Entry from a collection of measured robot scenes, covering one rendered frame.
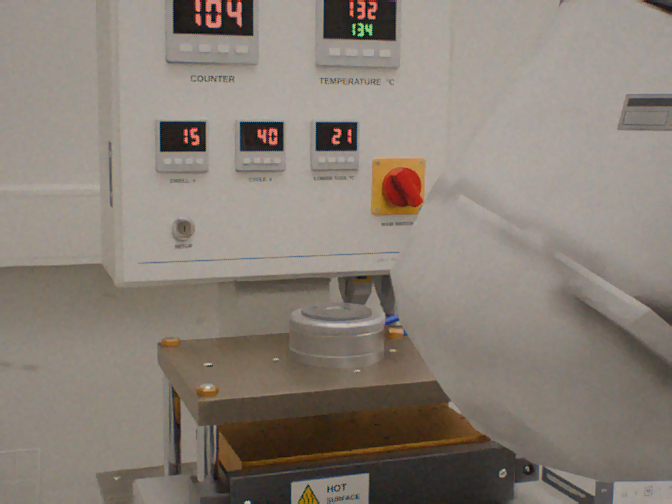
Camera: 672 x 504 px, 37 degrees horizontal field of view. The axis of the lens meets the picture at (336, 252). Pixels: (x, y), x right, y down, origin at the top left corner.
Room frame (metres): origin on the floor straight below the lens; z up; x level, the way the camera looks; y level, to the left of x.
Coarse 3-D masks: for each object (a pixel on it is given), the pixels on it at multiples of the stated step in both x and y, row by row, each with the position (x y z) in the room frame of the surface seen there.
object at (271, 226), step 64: (128, 0) 0.87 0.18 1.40; (256, 0) 0.91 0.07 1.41; (320, 0) 0.93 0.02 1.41; (384, 0) 0.95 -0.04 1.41; (448, 0) 0.98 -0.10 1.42; (128, 64) 0.87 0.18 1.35; (192, 64) 0.89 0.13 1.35; (256, 64) 0.91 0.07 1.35; (320, 64) 0.93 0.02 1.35; (384, 64) 0.95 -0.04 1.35; (448, 64) 0.98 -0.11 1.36; (128, 128) 0.87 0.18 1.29; (192, 128) 0.89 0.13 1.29; (256, 128) 0.91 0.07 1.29; (320, 128) 0.93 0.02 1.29; (384, 128) 0.95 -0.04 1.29; (448, 128) 0.98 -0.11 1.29; (128, 192) 0.87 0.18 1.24; (192, 192) 0.89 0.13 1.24; (256, 192) 0.91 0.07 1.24; (320, 192) 0.93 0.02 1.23; (384, 192) 0.94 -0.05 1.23; (128, 256) 0.87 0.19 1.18; (192, 256) 0.89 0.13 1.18; (256, 256) 0.91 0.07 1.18; (320, 256) 0.93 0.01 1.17; (384, 256) 0.96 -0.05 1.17; (256, 320) 0.94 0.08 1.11
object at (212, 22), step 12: (192, 0) 0.89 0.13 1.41; (204, 0) 0.89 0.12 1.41; (216, 0) 0.89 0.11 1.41; (228, 0) 0.90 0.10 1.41; (240, 0) 0.90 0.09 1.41; (192, 12) 0.89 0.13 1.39; (204, 12) 0.89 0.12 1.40; (216, 12) 0.89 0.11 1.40; (228, 12) 0.90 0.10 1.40; (240, 12) 0.90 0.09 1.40; (192, 24) 0.89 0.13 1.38; (204, 24) 0.89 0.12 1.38; (216, 24) 0.89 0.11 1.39; (228, 24) 0.90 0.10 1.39; (240, 24) 0.90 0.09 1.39
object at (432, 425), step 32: (320, 416) 0.79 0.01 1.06; (352, 416) 0.79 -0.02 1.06; (384, 416) 0.80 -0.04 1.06; (416, 416) 0.80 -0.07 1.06; (448, 416) 0.80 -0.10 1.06; (224, 448) 0.74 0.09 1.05; (256, 448) 0.72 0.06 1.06; (288, 448) 0.72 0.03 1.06; (320, 448) 0.72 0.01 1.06; (352, 448) 0.72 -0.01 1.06; (384, 448) 0.73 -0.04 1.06; (416, 448) 0.74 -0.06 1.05; (224, 480) 0.74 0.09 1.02
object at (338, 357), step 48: (240, 336) 0.87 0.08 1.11; (288, 336) 0.87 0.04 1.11; (336, 336) 0.77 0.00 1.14; (384, 336) 0.87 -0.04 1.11; (192, 384) 0.71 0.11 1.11; (240, 384) 0.72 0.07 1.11; (288, 384) 0.72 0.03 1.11; (336, 384) 0.72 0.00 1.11; (384, 384) 0.72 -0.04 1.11; (432, 384) 0.73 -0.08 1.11
